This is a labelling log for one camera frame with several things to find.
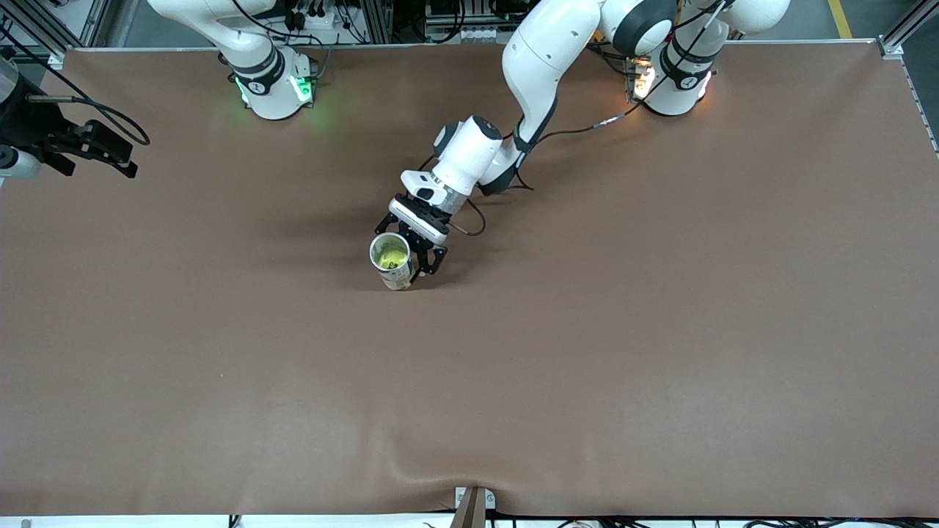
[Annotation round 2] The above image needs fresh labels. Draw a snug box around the brown wooden post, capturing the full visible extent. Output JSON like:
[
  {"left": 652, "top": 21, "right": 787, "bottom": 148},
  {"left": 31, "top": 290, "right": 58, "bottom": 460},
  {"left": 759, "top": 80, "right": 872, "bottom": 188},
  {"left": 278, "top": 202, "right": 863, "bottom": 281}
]
[{"left": 450, "top": 488, "right": 487, "bottom": 528}]

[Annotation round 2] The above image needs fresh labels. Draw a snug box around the white connector strip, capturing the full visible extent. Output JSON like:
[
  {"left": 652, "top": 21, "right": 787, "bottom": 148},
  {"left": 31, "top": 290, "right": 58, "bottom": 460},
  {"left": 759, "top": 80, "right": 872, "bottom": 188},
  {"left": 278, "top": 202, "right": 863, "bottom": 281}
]
[{"left": 458, "top": 26, "right": 518, "bottom": 43}]

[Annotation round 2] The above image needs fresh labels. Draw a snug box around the blue white tennis ball can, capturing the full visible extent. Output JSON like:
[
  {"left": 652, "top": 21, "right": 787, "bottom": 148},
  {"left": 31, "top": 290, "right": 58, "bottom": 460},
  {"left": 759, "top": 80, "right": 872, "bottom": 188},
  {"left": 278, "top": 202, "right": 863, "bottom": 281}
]
[{"left": 369, "top": 232, "right": 415, "bottom": 291}]

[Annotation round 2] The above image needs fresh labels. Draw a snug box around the white power strip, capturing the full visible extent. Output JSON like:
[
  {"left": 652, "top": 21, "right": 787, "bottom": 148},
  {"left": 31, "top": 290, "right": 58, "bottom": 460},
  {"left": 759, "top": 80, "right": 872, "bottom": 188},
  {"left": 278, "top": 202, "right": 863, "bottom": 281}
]
[{"left": 282, "top": 0, "right": 354, "bottom": 34}]

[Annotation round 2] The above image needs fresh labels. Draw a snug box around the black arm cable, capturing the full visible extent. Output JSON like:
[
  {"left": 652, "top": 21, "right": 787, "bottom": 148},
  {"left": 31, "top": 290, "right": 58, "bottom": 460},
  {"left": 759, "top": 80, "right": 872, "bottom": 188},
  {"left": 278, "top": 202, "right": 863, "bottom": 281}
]
[
  {"left": 0, "top": 22, "right": 151, "bottom": 145},
  {"left": 418, "top": 99, "right": 650, "bottom": 238}
]

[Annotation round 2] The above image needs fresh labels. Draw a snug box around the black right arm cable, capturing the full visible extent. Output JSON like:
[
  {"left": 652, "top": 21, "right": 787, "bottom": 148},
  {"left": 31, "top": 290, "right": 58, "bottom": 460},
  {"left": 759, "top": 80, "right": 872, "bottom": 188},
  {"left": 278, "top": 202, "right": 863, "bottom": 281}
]
[{"left": 0, "top": 22, "right": 151, "bottom": 145}]

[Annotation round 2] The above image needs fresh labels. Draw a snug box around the silver aluminium frame profile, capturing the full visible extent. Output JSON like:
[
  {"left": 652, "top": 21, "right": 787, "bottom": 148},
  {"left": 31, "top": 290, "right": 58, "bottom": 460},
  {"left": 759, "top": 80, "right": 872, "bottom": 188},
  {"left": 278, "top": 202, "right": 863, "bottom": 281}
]
[
  {"left": 0, "top": 0, "right": 111, "bottom": 52},
  {"left": 877, "top": 0, "right": 939, "bottom": 59},
  {"left": 359, "top": 0, "right": 393, "bottom": 43}
]

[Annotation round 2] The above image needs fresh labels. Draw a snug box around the brown table mat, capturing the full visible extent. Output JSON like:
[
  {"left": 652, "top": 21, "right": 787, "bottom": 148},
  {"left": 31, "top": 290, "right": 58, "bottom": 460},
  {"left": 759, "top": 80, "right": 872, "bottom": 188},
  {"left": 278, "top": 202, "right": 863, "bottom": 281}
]
[{"left": 0, "top": 40, "right": 939, "bottom": 518}]

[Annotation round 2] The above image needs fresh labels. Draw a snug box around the grey metal clamp bracket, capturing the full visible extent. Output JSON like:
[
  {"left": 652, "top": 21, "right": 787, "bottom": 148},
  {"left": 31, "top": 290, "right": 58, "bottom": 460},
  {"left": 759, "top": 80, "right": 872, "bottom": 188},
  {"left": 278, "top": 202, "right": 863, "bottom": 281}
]
[{"left": 454, "top": 485, "right": 497, "bottom": 511}]

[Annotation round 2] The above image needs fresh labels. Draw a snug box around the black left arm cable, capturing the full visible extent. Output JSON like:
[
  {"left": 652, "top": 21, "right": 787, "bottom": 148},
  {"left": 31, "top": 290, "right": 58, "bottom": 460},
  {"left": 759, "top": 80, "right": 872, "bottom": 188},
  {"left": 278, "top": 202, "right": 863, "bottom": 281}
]
[{"left": 418, "top": 99, "right": 650, "bottom": 238}]

